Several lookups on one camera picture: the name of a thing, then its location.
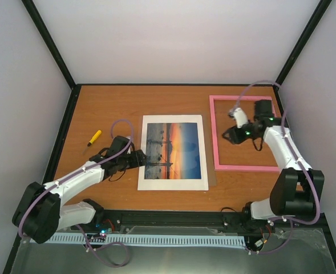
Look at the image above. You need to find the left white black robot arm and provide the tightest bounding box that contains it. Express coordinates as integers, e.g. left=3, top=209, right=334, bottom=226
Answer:
left=12, top=136, right=147, bottom=244

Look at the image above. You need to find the metal base plate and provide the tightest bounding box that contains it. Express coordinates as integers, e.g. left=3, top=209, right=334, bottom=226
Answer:
left=10, top=227, right=336, bottom=273

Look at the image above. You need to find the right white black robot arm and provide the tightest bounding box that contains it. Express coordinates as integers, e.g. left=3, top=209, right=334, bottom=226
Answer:
left=222, top=100, right=325, bottom=225

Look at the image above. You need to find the pink wooden picture frame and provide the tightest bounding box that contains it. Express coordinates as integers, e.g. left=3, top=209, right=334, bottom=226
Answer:
left=209, top=95, right=280, bottom=173

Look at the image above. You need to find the brown frame backing board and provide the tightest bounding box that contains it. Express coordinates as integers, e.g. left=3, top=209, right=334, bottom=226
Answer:
left=207, top=168, right=217, bottom=187

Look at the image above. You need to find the yellow handled screwdriver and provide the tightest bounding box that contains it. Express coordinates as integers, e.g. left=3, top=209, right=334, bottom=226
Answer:
left=82, top=130, right=102, bottom=155

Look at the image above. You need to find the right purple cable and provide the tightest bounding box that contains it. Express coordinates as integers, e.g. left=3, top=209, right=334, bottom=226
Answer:
left=233, top=79, right=320, bottom=255

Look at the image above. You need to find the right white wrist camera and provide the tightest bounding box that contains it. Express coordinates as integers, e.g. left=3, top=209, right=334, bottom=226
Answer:
left=228, top=107, right=249, bottom=128

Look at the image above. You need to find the light blue cable duct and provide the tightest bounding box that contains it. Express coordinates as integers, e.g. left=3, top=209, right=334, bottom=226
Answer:
left=46, top=231, right=247, bottom=248

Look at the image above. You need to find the black aluminium cage frame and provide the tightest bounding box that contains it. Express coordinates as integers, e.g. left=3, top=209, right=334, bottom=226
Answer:
left=4, top=1, right=336, bottom=273

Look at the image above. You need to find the sunset photo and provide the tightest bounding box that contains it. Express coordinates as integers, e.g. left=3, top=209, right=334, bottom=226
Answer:
left=144, top=123, right=201, bottom=180

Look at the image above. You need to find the white paper mat border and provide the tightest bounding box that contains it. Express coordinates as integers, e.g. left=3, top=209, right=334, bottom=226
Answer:
left=137, top=115, right=209, bottom=191

